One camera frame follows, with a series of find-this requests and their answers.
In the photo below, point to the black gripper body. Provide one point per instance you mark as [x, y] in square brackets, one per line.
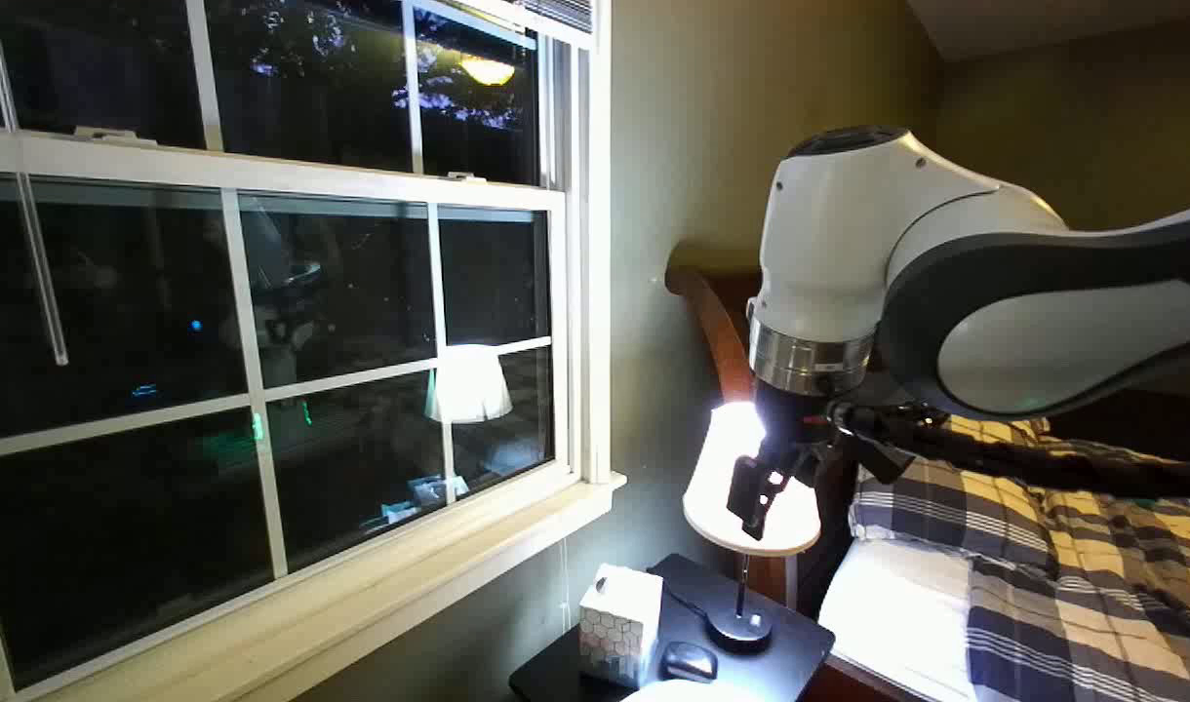
[785, 424]

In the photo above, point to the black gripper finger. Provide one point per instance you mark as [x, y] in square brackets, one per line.
[776, 489]
[746, 502]

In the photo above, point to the small black object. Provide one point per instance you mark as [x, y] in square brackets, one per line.
[688, 666]

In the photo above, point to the white patterned tissue box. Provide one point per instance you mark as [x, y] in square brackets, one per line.
[616, 626]

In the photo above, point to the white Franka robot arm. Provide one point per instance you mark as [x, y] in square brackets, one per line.
[852, 237]

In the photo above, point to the table lamp with white shade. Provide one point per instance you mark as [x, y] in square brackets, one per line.
[714, 489]

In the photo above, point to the brown wooden headboard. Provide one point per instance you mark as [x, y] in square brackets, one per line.
[723, 327]

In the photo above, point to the black folding table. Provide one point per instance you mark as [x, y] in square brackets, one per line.
[790, 651]

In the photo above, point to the white bed sheet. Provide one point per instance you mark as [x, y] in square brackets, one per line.
[900, 612]

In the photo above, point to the plaid blanket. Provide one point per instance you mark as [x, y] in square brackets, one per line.
[1075, 561]

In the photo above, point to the white framed grid window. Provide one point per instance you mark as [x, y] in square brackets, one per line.
[400, 188]

